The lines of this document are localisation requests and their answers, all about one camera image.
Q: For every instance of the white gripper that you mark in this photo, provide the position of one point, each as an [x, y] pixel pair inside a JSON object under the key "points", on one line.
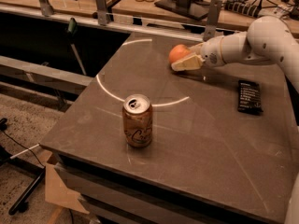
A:
{"points": [[211, 53]]}

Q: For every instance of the orange fruit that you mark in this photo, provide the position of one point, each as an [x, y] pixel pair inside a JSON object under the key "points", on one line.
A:
{"points": [[178, 52]]}

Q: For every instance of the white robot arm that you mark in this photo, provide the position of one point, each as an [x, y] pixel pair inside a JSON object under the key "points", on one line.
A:
{"points": [[265, 150]]}

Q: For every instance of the orange soda can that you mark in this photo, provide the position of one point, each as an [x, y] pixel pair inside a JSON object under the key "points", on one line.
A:
{"points": [[137, 120]]}

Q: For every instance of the black monitor stand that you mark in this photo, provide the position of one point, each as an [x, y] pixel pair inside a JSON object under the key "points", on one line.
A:
{"points": [[184, 8]]}

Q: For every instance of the black snack bar packet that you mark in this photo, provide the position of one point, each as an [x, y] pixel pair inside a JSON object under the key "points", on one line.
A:
{"points": [[249, 97]]}

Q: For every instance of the black power strip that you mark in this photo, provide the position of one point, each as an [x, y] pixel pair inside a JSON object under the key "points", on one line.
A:
{"points": [[245, 9]]}

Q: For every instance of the white power adapter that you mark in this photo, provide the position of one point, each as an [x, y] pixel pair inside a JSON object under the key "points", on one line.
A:
{"points": [[278, 12]]}

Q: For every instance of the black tripod leg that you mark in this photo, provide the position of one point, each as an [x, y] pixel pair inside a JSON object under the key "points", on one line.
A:
{"points": [[24, 162]]}

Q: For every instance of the metal bracket right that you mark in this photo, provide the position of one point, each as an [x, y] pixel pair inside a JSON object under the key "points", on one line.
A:
{"points": [[212, 19]]}

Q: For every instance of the metal bracket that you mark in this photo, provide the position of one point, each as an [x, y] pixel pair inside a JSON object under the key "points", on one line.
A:
{"points": [[46, 8], [102, 12], [212, 19]]}

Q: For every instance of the metal bracket middle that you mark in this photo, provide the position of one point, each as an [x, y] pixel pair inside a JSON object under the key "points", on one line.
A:
{"points": [[102, 12]]}

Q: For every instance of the metal bracket left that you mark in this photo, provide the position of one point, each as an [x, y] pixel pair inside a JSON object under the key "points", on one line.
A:
{"points": [[46, 8]]}

